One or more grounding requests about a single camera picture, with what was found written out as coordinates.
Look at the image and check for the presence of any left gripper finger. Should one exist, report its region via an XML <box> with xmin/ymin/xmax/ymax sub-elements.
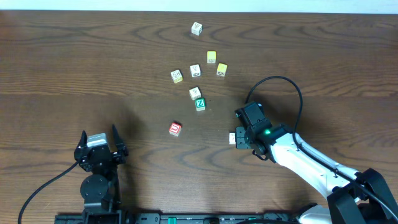
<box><xmin>112</xmin><ymin>125</ymin><xmax>127</xmax><ymax>153</ymax></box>
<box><xmin>78</xmin><ymin>130</ymin><xmax>87</xmax><ymax>149</ymax></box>

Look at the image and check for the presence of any white block red side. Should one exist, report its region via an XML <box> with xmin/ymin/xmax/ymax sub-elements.
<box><xmin>228</xmin><ymin>133</ymin><xmax>236</xmax><ymax>144</ymax></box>

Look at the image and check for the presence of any green Z letter block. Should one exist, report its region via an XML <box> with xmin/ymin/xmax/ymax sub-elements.
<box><xmin>195</xmin><ymin>98</ymin><xmax>206</xmax><ymax>111</ymax></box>

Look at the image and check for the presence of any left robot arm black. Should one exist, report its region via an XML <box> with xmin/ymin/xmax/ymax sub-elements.
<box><xmin>74</xmin><ymin>126</ymin><xmax>129</xmax><ymax>223</ymax></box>

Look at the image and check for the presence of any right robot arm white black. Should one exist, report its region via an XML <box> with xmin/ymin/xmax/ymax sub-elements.
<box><xmin>229</xmin><ymin>122</ymin><xmax>397</xmax><ymax>223</ymax></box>

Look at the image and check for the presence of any red U letter block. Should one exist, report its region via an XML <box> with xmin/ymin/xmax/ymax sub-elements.
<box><xmin>169</xmin><ymin>122</ymin><xmax>182</xmax><ymax>136</ymax></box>

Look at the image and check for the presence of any white block green side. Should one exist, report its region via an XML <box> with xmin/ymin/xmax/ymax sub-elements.
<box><xmin>189</xmin><ymin>87</ymin><xmax>201</xmax><ymax>100</ymax></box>

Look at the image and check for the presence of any yellow block with black mark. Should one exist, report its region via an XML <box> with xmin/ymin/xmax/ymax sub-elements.
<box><xmin>216</xmin><ymin>63</ymin><xmax>228</xmax><ymax>77</ymax></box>

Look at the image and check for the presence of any white block yellow side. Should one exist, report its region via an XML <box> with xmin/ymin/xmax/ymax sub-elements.
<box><xmin>170</xmin><ymin>69</ymin><xmax>183</xmax><ymax>83</ymax></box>

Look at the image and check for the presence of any white block centre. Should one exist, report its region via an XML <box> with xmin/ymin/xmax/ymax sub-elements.
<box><xmin>190</xmin><ymin>64</ymin><xmax>201</xmax><ymax>77</ymax></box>

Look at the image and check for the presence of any yellow block upper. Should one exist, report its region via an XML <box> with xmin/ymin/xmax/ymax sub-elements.
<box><xmin>207</xmin><ymin>51</ymin><xmax>216</xmax><ymax>63</ymax></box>

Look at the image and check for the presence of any white block far top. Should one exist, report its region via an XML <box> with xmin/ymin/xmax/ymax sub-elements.
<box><xmin>191</xmin><ymin>22</ymin><xmax>203</xmax><ymax>35</ymax></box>

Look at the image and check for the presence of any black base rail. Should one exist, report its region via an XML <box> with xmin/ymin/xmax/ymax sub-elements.
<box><xmin>54</xmin><ymin>213</ymin><xmax>299</xmax><ymax>224</ymax></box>

